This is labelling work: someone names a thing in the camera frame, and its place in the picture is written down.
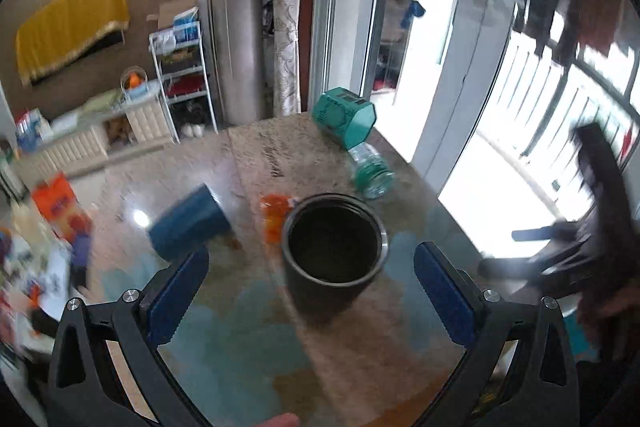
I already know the clear bottle with teal label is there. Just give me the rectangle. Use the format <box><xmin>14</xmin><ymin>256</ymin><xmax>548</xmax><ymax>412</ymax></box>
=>
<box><xmin>346</xmin><ymin>142</ymin><xmax>396</xmax><ymax>200</ymax></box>

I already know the person's left hand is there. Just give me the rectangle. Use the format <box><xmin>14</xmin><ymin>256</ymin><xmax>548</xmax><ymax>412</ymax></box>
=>
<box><xmin>248</xmin><ymin>412</ymin><xmax>302</xmax><ymax>427</ymax></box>

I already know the white shelf rack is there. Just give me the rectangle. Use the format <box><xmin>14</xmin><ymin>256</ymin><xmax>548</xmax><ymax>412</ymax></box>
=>
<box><xmin>148</xmin><ymin>21</ymin><xmax>219</xmax><ymax>144</ymax></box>

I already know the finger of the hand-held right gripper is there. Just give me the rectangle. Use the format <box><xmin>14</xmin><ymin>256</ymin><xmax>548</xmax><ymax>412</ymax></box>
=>
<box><xmin>477</xmin><ymin>252</ymin><xmax>551</xmax><ymax>283</ymax></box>
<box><xmin>511</xmin><ymin>222</ymin><xmax>576</xmax><ymax>244</ymax></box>

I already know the grey metal pipe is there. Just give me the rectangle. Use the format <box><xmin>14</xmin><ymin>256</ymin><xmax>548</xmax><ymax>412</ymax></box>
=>
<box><xmin>206</xmin><ymin>0</ymin><xmax>267</xmax><ymax>126</ymax></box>

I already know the orange bag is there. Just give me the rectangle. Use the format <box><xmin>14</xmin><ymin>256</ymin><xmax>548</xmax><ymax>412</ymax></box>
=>
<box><xmin>30</xmin><ymin>173</ymin><xmax>92</xmax><ymax>241</ymax></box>

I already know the person's right hand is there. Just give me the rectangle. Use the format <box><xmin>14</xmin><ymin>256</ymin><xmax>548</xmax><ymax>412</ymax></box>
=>
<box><xmin>580</xmin><ymin>289</ymin><xmax>640</xmax><ymax>358</ymax></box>

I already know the teal hexagonal tin box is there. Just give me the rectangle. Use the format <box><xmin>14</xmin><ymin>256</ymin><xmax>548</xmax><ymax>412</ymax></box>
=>
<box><xmin>312</xmin><ymin>86</ymin><xmax>377</xmax><ymax>152</ymax></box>

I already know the blue hanging cloth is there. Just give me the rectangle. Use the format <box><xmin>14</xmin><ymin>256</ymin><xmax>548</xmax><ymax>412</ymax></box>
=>
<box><xmin>399</xmin><ymin>1</ymin><xmax>427</xmax><ymax>30</ymax></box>

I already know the orange snack packet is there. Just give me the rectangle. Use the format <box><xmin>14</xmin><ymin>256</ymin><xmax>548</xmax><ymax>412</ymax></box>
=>
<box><xmin>259</xmin><ymin>194</ymin><xmax>297</xmax><ymax>244</ymax></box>

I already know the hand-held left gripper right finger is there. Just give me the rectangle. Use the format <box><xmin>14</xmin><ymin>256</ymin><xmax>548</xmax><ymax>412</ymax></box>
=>
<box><xmin>413</xmin><ymin>240</ymin><xmax>582</xmax><ymax>427</ymax></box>

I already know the black metal cup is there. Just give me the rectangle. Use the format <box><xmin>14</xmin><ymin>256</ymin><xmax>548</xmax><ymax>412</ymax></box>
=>
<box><xmin>281</xmin><ymin>193</ymin><xmax>389</xmax><ymax>314</ymax></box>

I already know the patterned beige curtain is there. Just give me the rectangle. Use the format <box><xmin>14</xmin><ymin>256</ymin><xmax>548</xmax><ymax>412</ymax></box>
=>
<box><xmin>271</xmin><ymin>0</ymin><xmax>307</xmax><ymax>118</ymax></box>

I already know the cardboard box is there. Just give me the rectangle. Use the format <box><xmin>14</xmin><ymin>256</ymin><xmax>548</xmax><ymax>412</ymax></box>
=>
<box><xmin>146</xmin><ymin>0</ymin><xmax>200</xmax><ymax>30</ymax></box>

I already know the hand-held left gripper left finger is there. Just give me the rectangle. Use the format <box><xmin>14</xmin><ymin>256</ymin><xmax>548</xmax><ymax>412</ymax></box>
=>
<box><xmin>47</xmin><ymin>247</ymin><xmax>211</xmax><ymax>427</ymax></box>

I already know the basket with orange item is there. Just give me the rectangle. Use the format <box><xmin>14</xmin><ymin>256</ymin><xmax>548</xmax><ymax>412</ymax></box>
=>
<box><xmin>119</xmin><ymin>65</ymin><xmax>152</xmax><ymax>101</ymax></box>

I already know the yellow cloth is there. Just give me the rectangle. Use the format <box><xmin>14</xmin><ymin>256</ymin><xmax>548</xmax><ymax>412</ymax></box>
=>
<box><xmin>14</xmin><ymin>0</ymin><xmax>131</xmax><ymax>86</ymax></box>

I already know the white low cabinet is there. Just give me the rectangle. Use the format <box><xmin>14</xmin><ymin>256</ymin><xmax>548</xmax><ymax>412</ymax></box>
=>
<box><xmin>19</xmin><ymin>91</ymin><xmax>177</xmax><ymax>168</ymax></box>

